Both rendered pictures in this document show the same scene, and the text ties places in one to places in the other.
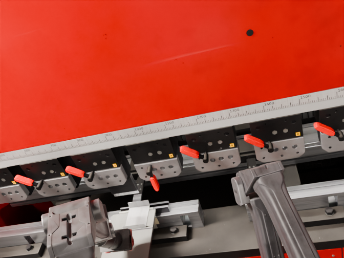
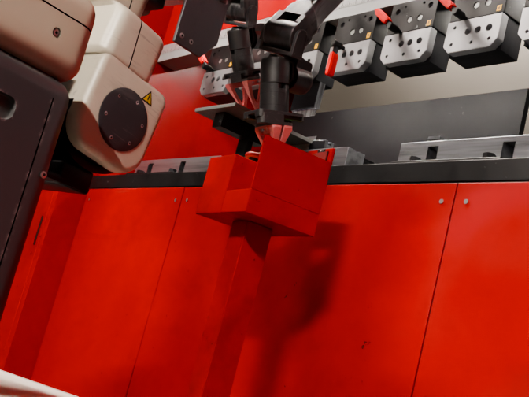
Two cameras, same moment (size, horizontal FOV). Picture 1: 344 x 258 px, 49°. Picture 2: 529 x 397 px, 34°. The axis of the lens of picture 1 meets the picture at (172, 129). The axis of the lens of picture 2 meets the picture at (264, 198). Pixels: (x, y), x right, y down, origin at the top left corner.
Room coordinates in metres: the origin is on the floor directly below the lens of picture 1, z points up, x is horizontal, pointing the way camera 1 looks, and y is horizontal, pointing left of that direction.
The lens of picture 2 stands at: (-0.77, -1.08, 0.39)
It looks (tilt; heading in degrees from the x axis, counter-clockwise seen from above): 11 degrees up; 37
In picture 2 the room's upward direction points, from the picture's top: 15 degrees clockwise
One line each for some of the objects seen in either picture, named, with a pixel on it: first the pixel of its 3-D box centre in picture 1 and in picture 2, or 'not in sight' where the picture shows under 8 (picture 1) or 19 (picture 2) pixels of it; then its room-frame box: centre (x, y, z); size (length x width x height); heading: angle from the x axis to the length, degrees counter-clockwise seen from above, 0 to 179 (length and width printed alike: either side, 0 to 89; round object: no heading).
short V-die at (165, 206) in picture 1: (144, 209); (303, 148); (1.06, 0.21, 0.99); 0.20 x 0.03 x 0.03; 73
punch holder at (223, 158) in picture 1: (213, 142); (419, 37); (0.96, -0.11, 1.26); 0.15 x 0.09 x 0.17; 73
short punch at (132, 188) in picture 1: (122, 186); (306, 101); (1.07, 0.25, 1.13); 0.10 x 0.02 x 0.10; 73
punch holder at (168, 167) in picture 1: (155, 152); (361, 48); (1.01, 0.08, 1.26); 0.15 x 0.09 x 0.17; 73
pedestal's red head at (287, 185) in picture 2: not in sight; (264, 181); (0.56, -0.07, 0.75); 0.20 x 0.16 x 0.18; 67
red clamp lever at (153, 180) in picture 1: (153, 178); (334, 59); (0.96, 0.12, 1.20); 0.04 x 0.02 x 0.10; 163
